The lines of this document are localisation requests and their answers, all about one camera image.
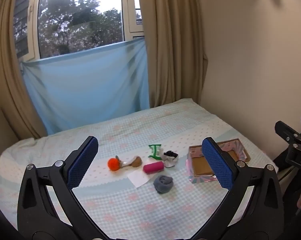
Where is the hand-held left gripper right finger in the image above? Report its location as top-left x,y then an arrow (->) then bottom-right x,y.
202,137 -> 284,232

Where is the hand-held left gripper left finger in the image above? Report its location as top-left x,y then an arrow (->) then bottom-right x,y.
17,136 -> 103,230

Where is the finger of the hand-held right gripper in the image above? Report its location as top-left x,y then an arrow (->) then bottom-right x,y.
275,121 -> 301,153

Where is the patterned cardboard box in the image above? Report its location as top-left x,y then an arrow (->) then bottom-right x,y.
186,138 -> 251,185

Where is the orange fluffy pompom green leaf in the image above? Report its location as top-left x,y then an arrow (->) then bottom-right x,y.
107,155 -> 124,172

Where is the black and white sock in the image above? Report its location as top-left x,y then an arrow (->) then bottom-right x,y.
162,150 -> 179,168

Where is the grey sock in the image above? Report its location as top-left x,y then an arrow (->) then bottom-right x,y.
153,175 -> 174,194

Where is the white cloth square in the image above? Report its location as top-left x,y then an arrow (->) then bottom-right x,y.
127,171 -> 153,188

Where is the pink cloth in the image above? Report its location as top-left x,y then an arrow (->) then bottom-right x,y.
143,162 -> 164,174

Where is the brown plush toy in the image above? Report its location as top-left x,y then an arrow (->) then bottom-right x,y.
126,156 -> 143,167

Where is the green and white fabric item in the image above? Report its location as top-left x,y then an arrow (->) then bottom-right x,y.
148,144 -> 162,159

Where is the bed with checked sheet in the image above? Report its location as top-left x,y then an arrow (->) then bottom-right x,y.
0,98 -> 274,240

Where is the light blue hanging cloth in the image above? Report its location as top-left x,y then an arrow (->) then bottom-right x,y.
21,37 -> 151,135

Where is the white framed window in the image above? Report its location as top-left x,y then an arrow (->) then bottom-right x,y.
13,0 -> 145,62

